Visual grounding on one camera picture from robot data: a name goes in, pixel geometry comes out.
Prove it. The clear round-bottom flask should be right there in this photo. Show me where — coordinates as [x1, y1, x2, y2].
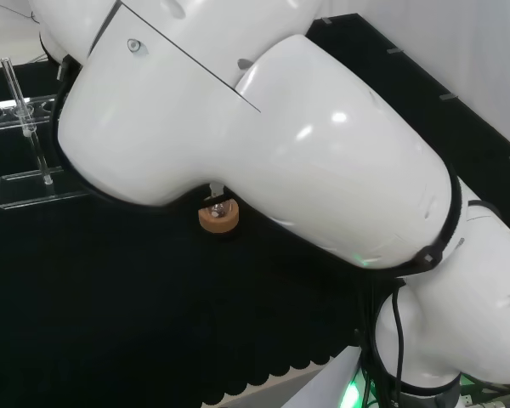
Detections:
[207, 195, 233, 218]

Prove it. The clear acrylic funnel stand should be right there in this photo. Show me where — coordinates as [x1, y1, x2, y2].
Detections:
[0, 57, 90, 212]

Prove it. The black bench cloth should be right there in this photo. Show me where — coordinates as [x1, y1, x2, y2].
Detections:
[0, 12, 510, 408]

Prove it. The cork ring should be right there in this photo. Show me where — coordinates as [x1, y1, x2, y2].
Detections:
[197, 199, 241, 234]

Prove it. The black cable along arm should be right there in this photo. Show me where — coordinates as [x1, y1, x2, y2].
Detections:
[376, 288, 409, 408]

